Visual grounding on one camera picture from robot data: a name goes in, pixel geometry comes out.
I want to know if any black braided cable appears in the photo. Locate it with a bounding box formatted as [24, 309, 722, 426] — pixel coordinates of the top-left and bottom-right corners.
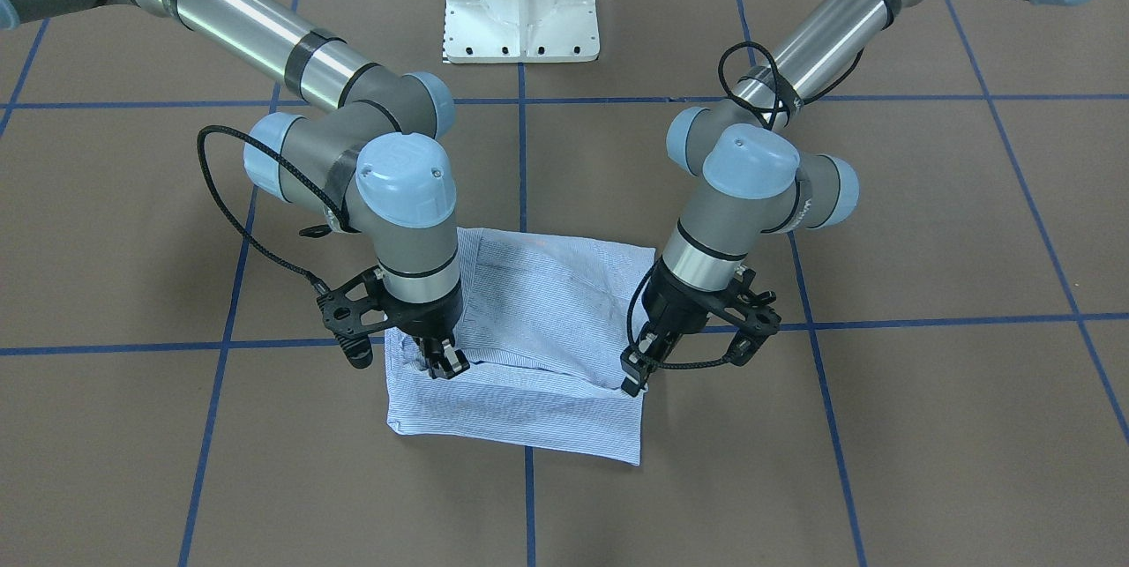
[196, 127, 355, 303]
[622, 42, 865, 374]

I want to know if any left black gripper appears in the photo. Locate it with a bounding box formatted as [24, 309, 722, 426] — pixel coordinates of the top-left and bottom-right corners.
[620, 258, 733, 398]

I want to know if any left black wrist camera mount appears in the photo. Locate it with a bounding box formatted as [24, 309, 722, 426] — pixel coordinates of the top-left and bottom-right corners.
[704, 267, 780, 367]

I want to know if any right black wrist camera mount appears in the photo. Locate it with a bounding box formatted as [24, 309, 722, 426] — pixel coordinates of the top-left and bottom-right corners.
[310, 267, 393, 369]

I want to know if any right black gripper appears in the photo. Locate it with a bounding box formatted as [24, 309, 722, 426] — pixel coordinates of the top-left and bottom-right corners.
[384, 289, 469, 381]

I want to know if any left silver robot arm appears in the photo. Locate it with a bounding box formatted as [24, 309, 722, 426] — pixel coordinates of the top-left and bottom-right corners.
[621, 0, 1089, 396]

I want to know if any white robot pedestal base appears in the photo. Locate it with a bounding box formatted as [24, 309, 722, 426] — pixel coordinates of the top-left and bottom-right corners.
[441, 0, 602, 64]

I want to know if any light blue striped shirt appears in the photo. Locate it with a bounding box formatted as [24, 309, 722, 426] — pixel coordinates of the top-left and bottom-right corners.
[384, 227, 654, 466]

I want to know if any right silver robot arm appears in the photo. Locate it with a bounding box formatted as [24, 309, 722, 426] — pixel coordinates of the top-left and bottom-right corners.
[3, 0, 469, 380]

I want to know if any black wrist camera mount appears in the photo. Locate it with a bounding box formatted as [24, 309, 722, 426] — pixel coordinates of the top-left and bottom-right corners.
[704, 267, 780, 367]
[310, 267, 393, 369]

